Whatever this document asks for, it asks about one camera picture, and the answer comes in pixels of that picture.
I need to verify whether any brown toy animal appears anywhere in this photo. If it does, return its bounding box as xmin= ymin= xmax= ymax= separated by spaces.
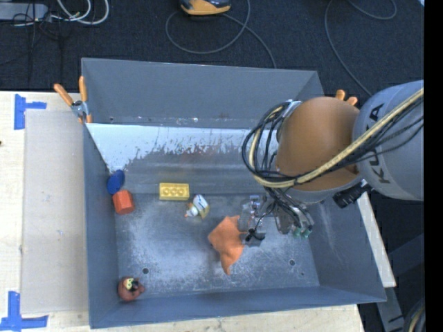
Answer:
xmin=117 ymin=276 xmax=146 ymax=302

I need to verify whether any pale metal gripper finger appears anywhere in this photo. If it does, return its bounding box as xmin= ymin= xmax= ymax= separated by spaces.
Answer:
xmin=242 ymin=232 xmax=267 ymax=248
xmin=237 ymin=195 xmax=262 ymax=230

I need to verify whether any white and yellow toy duck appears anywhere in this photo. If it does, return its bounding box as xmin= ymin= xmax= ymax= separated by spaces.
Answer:
xmin=183 ymin=194 xmax=210 ymax=220

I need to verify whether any blue round disc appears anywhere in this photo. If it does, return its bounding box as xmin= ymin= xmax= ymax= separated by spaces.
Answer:
xmin=106 ymin=169 xmax=126 ymax=196

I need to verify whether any yellow toy brick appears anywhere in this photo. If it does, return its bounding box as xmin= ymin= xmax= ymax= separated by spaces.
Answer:
xmin=159 ymin=182 xmax=191 ymax=201

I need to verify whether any pale wood flat board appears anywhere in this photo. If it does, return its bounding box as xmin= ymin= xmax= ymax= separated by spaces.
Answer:
xmin=19 ymin=109 xmax=90 ymax=315

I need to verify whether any orange cloth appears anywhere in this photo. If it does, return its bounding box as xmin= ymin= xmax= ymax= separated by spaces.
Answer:
xmin=207 ymin=214 xmax=248 ymax=276

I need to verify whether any grey metal bin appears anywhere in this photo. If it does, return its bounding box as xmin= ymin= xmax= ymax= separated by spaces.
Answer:
xmin=80 ymin=57 xmax=388 ymax=330

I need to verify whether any orange-red block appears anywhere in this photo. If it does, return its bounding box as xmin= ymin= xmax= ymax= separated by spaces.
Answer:
xmin=111 ymin=189 xmax=136 ymax=216

